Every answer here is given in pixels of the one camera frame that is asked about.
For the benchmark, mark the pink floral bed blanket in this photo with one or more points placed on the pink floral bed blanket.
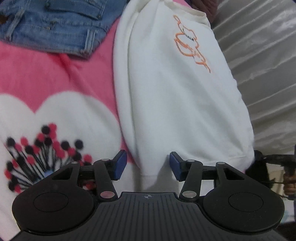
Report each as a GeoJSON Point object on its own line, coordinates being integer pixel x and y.
{"type": "Point", "coordinates": [46, 81]}

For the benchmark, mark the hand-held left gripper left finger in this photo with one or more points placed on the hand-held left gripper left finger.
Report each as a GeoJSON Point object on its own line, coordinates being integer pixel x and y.
{"type": "Point", "coordinates": [120, 164]}

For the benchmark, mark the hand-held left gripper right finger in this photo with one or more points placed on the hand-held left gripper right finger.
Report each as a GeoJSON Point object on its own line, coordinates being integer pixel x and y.
{"type": "Point", "coordinates": [175, 165]}

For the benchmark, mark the person's right hand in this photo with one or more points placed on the person's right hand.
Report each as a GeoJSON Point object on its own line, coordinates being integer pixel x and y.
{"type": "Point", "coordinates": [291, 186]}

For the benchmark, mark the white sweatshirt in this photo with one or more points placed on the white sweatshirt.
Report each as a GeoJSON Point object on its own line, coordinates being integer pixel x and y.
{"type": "Point", "coordinates": [173, 92]}

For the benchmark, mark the grey curtain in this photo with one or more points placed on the grey curtain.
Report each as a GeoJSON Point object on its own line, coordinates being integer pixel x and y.
{"type": "Point", "coordinates": [261, 69]}

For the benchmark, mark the blue denim jeans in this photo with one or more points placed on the blue denim jeans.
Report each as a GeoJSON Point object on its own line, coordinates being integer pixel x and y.
{"type": "Point", "coordinates": [57, 23]}

